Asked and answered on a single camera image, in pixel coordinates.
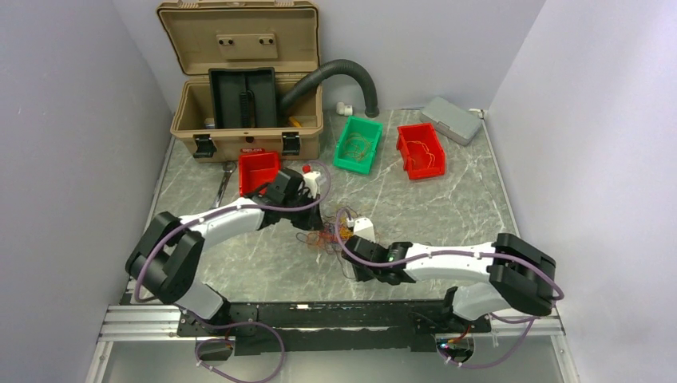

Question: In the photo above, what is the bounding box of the orange wire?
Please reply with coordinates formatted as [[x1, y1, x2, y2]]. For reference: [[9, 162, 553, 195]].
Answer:
[[404, 138, 440, 168], [339, 131, 375, 164]]

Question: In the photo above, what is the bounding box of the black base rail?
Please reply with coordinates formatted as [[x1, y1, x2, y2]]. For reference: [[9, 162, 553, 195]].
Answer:
[[176, 299, 492, 356]]

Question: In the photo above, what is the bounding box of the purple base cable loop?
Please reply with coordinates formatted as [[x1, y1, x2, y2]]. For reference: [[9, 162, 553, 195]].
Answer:
[[194, 320, 287, 383]]

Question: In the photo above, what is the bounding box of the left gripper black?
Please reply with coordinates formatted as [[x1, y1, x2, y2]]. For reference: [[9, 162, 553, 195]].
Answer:
[[282, 190, 324, 231]]

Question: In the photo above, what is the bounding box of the white pipe fitting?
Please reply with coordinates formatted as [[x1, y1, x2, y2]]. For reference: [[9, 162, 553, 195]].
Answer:
[[335, 102, 354, 116]]

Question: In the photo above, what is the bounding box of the grey plastic case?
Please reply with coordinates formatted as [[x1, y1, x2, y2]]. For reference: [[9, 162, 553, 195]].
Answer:
[[421, 97, 482, 146]]

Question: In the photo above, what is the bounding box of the green plastic bin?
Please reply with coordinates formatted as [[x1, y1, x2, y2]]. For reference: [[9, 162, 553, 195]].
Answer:
[[333, 116, 383, 175]]

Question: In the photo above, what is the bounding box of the silver wrench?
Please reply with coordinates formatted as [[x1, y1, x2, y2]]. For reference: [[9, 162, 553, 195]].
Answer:
[[210, 161, 237, 209]]

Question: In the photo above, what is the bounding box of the tan plastic toolbox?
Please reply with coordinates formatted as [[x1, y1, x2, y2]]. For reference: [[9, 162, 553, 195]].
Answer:
[[156, 1, 323, 163]]

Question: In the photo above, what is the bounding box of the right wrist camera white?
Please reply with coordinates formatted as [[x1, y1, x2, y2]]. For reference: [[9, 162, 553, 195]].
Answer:
[[346, 217, 377, 243]]

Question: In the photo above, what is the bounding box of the red plastic bin right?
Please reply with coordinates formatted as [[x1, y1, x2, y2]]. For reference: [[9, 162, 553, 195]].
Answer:
[[396, 123, 446, 180]]

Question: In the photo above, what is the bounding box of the black toolbox tray insert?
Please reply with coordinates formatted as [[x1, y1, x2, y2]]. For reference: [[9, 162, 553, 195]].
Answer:
[[208, 67, 278, 129]]

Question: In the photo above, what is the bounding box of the black corrugated hose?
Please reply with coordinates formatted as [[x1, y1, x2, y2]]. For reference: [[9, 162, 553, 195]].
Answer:
[[279, 59, 381, 119]]

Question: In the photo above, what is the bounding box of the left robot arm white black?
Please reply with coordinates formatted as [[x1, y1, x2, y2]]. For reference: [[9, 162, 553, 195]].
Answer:
[[125, 168, 331, 335]]

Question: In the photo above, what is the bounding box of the red plastic bin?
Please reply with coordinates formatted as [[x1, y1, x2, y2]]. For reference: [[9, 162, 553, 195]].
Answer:
[[238, 152, 281, 196], [396, 123, 446, 180]]

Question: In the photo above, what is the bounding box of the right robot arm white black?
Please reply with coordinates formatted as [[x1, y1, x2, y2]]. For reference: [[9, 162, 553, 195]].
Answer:
[[340, 233, 564, 331]]

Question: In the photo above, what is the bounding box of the colourful wire bundle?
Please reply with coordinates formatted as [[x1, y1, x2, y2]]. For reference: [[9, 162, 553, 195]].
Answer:
[[295, 206, 366, 281]]

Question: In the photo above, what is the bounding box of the red plastic bin left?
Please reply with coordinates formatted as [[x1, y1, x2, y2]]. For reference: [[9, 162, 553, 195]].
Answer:
[[238, 152, 281, 196]]

